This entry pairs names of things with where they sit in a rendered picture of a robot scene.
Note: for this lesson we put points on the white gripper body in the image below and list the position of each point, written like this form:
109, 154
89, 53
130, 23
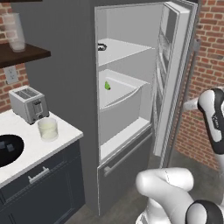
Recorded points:
191, 105

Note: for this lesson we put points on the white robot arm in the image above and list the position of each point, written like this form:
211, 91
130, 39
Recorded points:
172, 189

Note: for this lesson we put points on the grey fridge door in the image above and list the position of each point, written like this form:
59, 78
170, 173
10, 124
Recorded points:
179, 73

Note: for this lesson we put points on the green lemon wedge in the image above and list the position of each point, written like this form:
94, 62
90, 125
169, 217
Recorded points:
108, 85

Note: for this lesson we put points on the white fridge shelf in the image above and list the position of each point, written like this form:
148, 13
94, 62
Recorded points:
122, 51

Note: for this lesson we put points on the grey fridge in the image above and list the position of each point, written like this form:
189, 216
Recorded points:
58, 73

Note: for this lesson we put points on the glass of lemonade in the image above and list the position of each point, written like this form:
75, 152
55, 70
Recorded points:
48, 131

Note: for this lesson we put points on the ice cube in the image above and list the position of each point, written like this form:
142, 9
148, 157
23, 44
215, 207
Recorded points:
10, 147
2, 145

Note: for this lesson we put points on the white crisper drawer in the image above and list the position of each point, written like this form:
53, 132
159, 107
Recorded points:
119, 116

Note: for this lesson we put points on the dark round item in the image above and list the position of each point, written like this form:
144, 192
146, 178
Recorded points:
102, 47

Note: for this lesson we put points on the grey freezer drawer front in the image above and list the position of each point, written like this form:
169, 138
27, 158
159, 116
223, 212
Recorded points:
122, 186

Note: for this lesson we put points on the dark cupboard drawer front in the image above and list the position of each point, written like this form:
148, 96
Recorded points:
58, 166

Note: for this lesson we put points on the silver toaster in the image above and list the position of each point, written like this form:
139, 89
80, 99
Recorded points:
26, 106

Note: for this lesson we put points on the clear glass jar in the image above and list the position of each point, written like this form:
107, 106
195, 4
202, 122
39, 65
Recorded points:
14, 32

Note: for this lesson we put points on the dark wooden wall shelf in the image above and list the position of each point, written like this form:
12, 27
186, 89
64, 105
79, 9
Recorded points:
20, 55

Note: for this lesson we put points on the white wall socket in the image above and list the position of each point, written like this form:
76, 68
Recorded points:
11, 75

